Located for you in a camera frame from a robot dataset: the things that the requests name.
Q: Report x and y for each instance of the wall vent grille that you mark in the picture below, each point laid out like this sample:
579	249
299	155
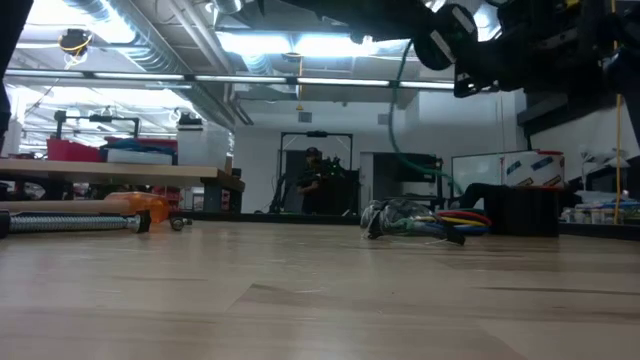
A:
305	117
383	119

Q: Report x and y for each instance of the long LED light bar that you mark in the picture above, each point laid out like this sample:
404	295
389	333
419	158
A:
240	79

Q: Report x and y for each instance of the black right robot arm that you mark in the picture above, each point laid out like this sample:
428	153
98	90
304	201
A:
540	45

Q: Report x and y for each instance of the blue tray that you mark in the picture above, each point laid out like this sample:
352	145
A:
135	146

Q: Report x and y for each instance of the person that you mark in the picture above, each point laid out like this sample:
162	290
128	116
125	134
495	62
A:
312	190

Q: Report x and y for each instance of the whiteboard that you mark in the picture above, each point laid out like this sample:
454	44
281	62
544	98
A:
475	172

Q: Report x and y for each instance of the white tray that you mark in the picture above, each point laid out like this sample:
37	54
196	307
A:
140	157

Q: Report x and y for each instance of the dark cabinet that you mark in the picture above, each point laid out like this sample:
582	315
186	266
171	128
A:
400	180

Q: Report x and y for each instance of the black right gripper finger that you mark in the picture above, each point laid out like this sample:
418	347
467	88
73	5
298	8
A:
305	5

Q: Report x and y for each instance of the black box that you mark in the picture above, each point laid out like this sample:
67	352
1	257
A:
520	212

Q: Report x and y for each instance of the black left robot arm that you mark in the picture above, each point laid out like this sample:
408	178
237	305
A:
10	50

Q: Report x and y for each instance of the red plastic bin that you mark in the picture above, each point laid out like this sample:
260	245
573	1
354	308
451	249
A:
75	151

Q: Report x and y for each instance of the white storage container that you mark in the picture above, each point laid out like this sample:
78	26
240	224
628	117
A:
202	147

